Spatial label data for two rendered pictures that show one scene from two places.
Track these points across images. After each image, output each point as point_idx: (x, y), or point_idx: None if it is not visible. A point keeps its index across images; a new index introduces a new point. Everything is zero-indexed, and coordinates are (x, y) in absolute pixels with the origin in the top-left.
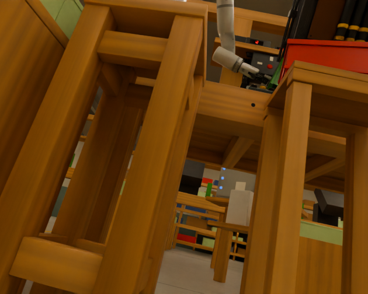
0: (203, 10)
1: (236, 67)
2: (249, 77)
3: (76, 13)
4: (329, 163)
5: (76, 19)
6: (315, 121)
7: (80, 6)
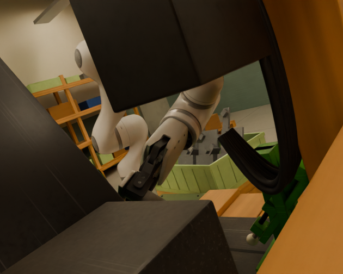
0: None
1: None
2: (165, 179)
3: (189, 172)
4: None
5: (192, 175)
6: None
7: (187, 167)
